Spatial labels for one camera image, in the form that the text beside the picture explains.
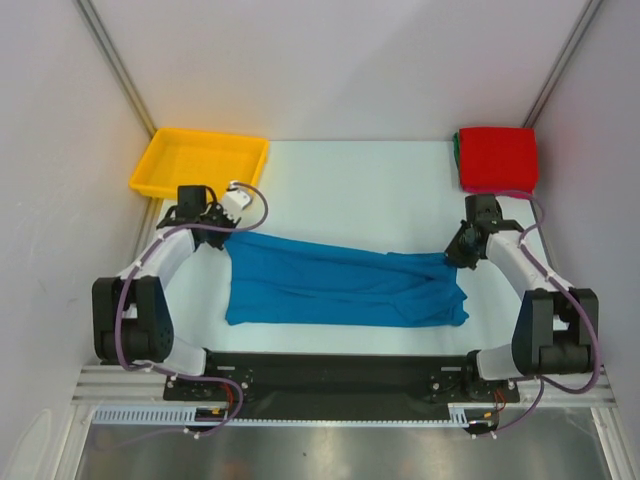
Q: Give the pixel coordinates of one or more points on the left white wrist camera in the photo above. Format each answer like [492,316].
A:
[236,199]

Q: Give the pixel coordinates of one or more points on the left aluminium corner post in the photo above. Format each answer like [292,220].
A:
[114,61]

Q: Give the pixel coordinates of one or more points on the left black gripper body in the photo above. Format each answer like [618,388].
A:
[216,216]

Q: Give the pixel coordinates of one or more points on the red folded t shirt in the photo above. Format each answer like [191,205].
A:
[498,157]

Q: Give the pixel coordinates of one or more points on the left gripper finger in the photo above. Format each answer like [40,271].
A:
[229,226]
[215,240]

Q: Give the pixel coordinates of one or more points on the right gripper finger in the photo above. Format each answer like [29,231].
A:
[454,253]
[466,262]

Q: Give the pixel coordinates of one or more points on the aluminium corner post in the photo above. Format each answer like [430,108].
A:
[114,61]
[568,50]

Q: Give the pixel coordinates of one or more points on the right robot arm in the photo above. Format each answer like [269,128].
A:
[556,329]

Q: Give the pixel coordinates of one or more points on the right aluminium corner post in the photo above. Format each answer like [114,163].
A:
[568,50]

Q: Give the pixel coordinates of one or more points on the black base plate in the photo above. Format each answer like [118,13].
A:
[343,388]

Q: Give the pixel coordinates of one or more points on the green folded t shirt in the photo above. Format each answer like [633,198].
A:
[456,148]

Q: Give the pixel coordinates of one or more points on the grey slotted cable duct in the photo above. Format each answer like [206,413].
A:
[205,417]

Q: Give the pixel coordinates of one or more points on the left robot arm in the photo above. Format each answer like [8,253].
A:
[132,324]

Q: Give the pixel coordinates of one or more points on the yellow plastic tray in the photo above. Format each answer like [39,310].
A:
[177,157]

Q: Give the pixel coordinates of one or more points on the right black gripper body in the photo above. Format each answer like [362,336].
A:
[467,250]

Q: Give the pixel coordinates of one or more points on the blue t shirt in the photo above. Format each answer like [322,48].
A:
[281,281]

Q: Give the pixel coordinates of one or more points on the aluminium frame rail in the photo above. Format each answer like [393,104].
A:
[102,385]

